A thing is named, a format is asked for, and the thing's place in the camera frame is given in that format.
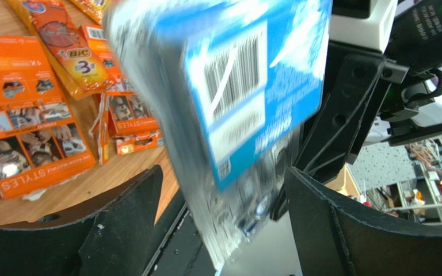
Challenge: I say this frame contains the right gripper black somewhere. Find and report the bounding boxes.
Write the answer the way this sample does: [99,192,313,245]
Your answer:
[270,0,442,222]

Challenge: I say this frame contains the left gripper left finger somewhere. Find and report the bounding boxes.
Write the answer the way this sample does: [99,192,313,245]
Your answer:
[0,165,163,275]

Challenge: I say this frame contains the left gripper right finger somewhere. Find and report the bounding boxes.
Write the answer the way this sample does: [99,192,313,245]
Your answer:
[285,167,442,275]

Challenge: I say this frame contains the blue Gillette razor blister pack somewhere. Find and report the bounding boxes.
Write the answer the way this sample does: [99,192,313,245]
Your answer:
[102,1,332,270]

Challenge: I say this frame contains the small orange razor pack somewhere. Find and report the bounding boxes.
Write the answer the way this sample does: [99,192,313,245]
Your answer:
[89,93,109,165]

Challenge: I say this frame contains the orange razor box right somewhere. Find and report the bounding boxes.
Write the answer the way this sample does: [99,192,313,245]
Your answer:
[80,24,163,155]

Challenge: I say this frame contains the orange razor box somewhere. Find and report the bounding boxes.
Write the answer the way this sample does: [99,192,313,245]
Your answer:
[0,36,95,200]
[80,24,163,155]

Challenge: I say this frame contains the orange razor box left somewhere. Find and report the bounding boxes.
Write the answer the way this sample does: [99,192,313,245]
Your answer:
[0,36,95,200]

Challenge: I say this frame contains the orange BIC razor bag middle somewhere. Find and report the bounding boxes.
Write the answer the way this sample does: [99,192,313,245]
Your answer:
[8,0,114,100]

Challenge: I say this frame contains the orange bic razor bag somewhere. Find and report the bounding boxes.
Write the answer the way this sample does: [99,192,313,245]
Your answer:
[8,0,114,100]
[70,0,111,25]

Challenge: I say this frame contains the orange BIC razor bag far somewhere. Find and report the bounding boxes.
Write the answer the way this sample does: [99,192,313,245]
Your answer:
[70,0,111,25]

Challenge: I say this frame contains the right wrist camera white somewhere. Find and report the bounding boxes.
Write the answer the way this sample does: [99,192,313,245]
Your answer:
[329,0,398,53]

